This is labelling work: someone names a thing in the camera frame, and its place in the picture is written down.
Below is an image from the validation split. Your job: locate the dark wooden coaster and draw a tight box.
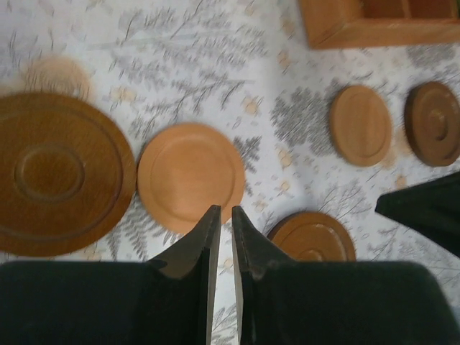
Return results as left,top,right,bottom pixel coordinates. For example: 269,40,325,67
267,211,357,262
404,81,459,167
1,93,136,257

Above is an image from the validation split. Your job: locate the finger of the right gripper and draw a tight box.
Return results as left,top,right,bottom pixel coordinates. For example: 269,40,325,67
375,172,459,257

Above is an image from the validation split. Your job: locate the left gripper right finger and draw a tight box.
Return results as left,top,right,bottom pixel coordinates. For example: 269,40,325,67
232,206,298,344

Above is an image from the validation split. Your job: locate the orange wooden compartment box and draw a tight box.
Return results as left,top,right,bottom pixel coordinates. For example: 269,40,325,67
298,0,459,50

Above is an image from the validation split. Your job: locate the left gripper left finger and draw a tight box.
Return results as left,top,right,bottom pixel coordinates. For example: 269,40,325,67
145,206,221,344

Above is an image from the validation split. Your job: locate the light wooden coaster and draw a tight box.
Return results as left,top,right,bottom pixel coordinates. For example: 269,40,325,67
137,123,245,234
329,85,392,167

